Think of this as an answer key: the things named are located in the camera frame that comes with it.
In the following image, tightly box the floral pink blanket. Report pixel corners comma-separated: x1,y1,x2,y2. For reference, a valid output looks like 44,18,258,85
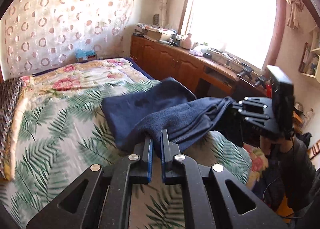
0,58,270,191

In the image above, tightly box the palm leaf print sheet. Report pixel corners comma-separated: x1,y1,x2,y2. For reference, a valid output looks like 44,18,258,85
1,80,252,228

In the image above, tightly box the blue box on bed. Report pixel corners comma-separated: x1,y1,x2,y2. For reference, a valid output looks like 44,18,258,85
75,49,97,62

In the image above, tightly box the cardboard box on cabinet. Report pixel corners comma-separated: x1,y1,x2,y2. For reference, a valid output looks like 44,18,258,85
146,29,174,41

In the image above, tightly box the wall bookshelf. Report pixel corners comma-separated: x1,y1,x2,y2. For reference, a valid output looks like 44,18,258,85
298,26,319,86

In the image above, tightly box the circle pattern curtain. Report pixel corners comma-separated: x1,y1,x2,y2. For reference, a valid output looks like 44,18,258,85
1,0,135,79

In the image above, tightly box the long wooden cabinet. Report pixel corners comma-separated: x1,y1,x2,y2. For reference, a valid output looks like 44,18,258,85
130,35,267,101

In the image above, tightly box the bright window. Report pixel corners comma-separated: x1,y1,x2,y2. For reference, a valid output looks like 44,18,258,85
178,0,286,70

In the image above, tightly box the person's right forearm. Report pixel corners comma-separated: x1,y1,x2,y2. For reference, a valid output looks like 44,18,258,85
260,136,319,217

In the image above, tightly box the pink bottle on cabinet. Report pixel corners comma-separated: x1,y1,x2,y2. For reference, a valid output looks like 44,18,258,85
180,33,193,50

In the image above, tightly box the dark circle pattern pillow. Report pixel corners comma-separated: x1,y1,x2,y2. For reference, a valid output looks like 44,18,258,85
1,78,23,181

